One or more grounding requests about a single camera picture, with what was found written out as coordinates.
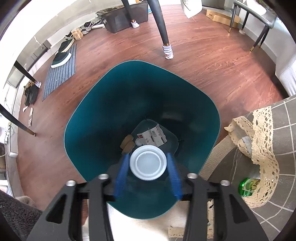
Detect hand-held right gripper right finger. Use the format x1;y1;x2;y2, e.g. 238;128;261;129
166;152;269;241

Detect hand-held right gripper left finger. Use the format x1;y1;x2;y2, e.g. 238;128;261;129
26;153;130;241

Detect white round plastic lid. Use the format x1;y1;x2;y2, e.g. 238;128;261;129
129;145;167;181

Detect teal trash bin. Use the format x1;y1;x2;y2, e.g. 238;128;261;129
63;60;221;220

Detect brown crumpled wrapper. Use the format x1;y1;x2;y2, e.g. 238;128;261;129
120;135;136;154

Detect white printed paper packet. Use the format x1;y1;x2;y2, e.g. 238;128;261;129
136;123;168;147

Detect green plastic bottle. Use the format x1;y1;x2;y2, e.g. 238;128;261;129
238;177;263;197

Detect dark knitted cloth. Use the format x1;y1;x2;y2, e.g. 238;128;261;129
0;190;44;241

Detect grey striped floor mat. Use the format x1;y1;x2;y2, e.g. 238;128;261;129
42;44;77;102

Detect black table leg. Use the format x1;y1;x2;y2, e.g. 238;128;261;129
0;103;36;137
121;0;137;22
14;61;37;84
148;0;170;47

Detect grey checked tablecloth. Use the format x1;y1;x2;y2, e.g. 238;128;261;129
168;95;296;240

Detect dark green sneaker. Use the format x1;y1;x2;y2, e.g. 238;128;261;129
50;53;72;69
58;38;75;53

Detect grey white sneakers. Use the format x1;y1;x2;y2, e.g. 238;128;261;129
81;20;103;35

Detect dark storage box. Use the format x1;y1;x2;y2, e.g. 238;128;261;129
96;1;149;33

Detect flat brown cardboard box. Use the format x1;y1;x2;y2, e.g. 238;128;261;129
206;9;241;29

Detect white bag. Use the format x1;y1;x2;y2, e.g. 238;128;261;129
180;0;203;19

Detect grey dining chair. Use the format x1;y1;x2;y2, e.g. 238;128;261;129
232;0;278;52

